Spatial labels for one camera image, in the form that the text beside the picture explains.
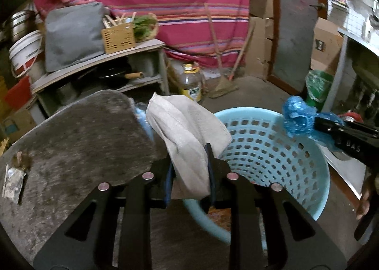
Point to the orange snack wrapper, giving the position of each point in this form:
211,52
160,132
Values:
220,218

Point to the light blue plastic basket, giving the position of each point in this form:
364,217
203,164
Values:
266,151

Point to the red round object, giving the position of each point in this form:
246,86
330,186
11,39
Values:
352,117

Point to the person's right hand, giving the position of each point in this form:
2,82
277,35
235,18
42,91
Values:
365,201

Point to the white cloth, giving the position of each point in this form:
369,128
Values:
183,127

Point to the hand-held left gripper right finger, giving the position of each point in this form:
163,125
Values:
209,175

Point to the clear oil bottle yellow label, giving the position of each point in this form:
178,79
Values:
191,83

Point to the white plastic bucket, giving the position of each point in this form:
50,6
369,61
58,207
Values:
25,53

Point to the cardboard box with blue print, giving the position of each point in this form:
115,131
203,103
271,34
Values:
16,123

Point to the cardboard sheets on wall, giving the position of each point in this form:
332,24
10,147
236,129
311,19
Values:
260,36

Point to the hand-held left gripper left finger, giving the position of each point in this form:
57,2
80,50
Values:
168,182

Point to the grey fabric bag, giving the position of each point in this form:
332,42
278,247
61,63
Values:
74,36

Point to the red plastic bin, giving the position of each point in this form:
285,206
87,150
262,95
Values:
17,93

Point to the blue plastic wrapper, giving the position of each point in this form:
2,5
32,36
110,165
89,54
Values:
296,116

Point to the green leafy vegetables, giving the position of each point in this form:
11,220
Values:
145,27

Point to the grey metal table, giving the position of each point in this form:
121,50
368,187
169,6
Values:
343,169

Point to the bundle of chopsticks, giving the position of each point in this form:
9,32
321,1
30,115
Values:
118,21

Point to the large plain cardboard box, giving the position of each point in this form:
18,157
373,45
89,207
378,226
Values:
325,44

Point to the straw broom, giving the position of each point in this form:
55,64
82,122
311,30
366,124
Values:
225,87

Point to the wooden stick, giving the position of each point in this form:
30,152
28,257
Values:
242,50

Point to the low wooden shelf unit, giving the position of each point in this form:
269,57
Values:
97,61

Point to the brown crumpled paper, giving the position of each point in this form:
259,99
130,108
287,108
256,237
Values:
23,161

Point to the grey door with brown frame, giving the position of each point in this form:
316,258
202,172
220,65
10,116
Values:
296,21

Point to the light blue plastic object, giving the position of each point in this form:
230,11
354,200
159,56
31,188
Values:
142,117

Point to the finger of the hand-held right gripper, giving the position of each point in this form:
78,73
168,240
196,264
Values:
331,135
325,122

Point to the silver foil packet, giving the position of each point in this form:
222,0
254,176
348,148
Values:
13,184

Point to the steel pot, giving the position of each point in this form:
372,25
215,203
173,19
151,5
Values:
19,25

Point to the green plastic bag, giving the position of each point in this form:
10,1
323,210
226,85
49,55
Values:
318,87

